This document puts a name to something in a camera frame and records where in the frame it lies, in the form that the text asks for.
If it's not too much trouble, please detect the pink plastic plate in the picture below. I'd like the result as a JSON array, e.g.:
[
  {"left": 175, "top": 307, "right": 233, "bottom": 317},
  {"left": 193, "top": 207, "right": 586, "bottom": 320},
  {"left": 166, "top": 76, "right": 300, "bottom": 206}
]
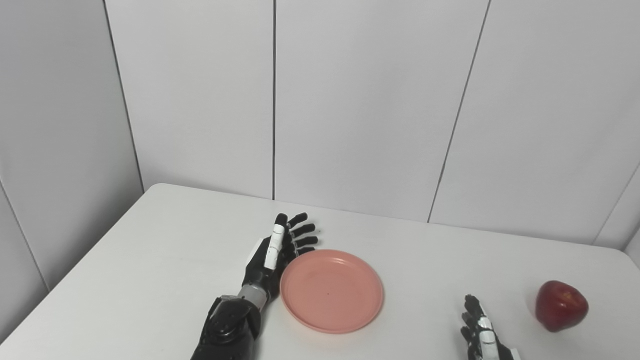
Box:
[{"left": 279, "top": 249, "right": 385, "bottom": 335}]

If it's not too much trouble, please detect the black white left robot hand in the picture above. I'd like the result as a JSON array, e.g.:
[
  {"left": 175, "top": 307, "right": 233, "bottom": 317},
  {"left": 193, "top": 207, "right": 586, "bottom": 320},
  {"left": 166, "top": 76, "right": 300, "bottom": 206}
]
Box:
[{"left": 242, "top": 213, "right": 319, "bottom": 301}]

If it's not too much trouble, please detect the red apple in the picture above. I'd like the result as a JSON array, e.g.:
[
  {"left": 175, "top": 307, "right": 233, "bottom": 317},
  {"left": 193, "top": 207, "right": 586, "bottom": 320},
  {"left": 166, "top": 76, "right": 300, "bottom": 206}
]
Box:
[{"left": 535, "top": 280, "right": 589, "bottom": 333}]

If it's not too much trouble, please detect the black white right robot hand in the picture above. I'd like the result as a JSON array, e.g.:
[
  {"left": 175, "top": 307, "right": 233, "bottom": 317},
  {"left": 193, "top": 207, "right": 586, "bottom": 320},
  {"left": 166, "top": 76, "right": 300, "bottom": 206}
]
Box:
[{"left": 460, "top": 294, "right": 521, "bottom": 360}]

